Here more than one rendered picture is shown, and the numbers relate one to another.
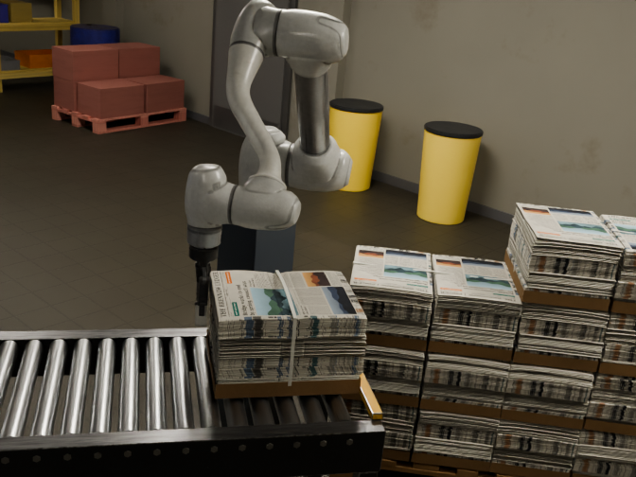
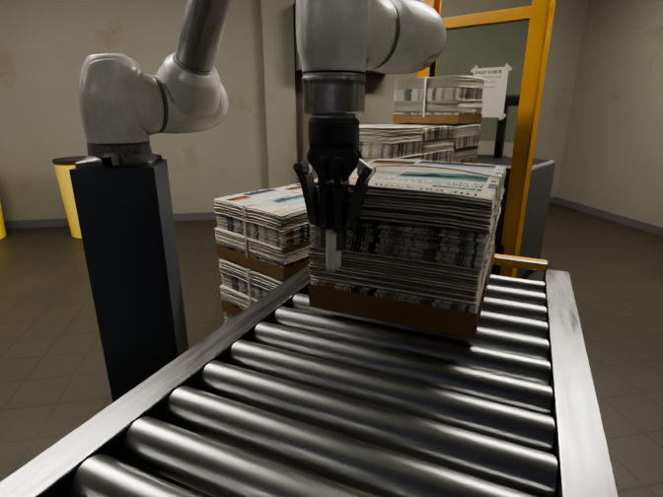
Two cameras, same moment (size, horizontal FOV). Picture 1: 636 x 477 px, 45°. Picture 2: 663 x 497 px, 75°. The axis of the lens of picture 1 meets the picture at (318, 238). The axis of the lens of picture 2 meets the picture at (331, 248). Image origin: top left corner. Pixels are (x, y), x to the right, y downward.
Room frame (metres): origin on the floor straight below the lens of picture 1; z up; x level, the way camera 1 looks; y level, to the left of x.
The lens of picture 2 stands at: (1.46, 0.82, 1.15)
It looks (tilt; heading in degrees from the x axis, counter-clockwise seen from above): 18 degrees down; 308
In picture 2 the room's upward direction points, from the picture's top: straight up
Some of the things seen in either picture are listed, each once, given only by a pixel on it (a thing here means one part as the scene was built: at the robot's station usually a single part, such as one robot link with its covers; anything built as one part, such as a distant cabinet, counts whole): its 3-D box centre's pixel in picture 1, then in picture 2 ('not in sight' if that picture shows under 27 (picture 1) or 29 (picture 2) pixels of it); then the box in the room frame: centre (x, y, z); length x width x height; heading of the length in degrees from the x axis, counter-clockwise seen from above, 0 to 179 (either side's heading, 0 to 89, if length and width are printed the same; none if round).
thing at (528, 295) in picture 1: (554, 277); not in sight; (2.53, -0.84, 0.86); 0.38 x 0.29 x 0.04; 178
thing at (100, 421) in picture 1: (103, 388); (332, 457); (1.70, 0.51, 0.77); 0.47 x 0.05 x 0.05; 14
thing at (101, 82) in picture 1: (120, 84); not in sight; (7.87, 2.16, 0.36); 1.19 x 0.85 x 0.72; 139
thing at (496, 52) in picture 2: not in sight; (476, 84); (2.46, -1.89, 1.28); 0.57 x 0.01 x 0.65; 176
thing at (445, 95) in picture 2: not in sight; (430, 199); (2.49, -1.44, 0.65); 0.39 x 0.30 x 1.29; 176
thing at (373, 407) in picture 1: (356, 371); (448, 252); (1.84, -0.14, 0.81); 0.43 x 0.03 x 0.02; 14
